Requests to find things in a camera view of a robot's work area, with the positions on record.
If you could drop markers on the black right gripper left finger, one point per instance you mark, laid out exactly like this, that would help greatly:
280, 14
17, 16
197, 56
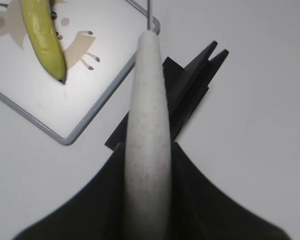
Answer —
94, 213

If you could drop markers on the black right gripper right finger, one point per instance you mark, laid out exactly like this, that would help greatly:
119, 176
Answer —
200, 211

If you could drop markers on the knife with white handle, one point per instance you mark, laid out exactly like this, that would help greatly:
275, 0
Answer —
147, 164

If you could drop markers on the yellow plastic banana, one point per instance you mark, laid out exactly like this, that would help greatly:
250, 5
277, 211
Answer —
36, 15

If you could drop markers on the black knife stand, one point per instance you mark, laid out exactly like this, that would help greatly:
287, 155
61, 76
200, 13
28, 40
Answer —
186, 86

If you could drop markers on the grey-rimmed deer cutting board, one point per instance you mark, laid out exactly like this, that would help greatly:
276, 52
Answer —
98, 39

